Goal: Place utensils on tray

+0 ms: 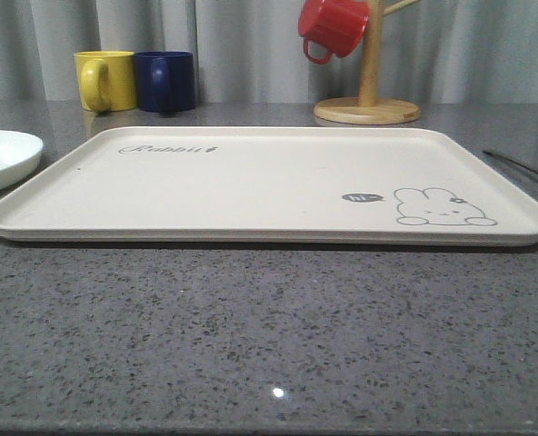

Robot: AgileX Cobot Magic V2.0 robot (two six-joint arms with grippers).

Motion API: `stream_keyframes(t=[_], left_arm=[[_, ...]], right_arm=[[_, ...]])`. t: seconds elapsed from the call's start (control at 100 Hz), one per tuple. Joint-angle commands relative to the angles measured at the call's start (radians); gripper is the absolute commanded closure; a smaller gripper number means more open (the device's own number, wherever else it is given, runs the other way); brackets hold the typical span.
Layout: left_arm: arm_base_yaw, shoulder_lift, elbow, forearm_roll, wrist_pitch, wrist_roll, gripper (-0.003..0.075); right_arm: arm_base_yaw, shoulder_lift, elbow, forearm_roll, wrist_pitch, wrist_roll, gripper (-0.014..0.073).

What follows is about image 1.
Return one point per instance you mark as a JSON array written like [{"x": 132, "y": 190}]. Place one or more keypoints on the beige rabbit serving tray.
[{"x": 271, "y": 184}]

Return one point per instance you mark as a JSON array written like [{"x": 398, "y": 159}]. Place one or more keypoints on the dark blue mug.
[{"x": 164, "y": 81}]

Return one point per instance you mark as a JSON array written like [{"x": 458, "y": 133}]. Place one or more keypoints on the silver metal chopstick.
[{"x": 508, "y": 159}]

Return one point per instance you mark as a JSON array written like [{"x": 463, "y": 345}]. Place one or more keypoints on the yellow mug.
[{"x": 106, "y": 80}]

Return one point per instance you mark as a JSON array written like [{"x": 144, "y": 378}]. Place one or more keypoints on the white round plate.
[{"x": 20, "y": 154}]

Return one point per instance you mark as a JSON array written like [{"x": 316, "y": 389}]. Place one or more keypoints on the wooden mug tree stand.
[{"x": 368, "y": 108}]

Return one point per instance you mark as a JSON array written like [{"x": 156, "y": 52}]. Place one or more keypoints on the red mug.
[{"x": 332, "y": 27}]

